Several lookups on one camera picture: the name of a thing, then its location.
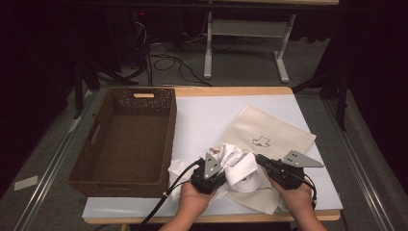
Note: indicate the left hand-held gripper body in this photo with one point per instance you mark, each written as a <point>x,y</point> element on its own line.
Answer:
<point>210,166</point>

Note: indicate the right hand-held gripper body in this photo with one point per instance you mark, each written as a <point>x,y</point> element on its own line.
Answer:
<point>301,159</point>

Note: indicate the white garment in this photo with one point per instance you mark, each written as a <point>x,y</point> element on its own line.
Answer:
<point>240,168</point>

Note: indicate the brown wicker basket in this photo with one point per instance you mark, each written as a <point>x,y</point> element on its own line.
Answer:
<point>128,154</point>

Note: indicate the person's left hand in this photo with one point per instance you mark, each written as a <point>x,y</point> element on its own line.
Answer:
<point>192,202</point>

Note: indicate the person's right hand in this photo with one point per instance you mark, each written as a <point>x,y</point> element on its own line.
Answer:
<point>296,199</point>

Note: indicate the white table mat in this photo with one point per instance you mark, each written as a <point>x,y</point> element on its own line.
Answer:
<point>198,122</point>

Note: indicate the wooden table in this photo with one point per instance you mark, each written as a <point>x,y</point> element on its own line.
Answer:
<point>224,91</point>

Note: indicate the black stand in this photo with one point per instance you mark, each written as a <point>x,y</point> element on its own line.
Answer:
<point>86,77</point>
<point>340,89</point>

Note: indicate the dark computer tower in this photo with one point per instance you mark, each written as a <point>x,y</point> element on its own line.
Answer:
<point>128,35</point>

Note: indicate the white tape strip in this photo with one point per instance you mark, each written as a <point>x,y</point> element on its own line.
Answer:
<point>26,183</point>

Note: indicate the metal floor rail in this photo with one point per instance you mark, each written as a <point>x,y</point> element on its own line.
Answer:
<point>356,154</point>
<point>48,173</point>

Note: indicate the white metal desk frame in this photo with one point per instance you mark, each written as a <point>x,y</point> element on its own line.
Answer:
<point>247,28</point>

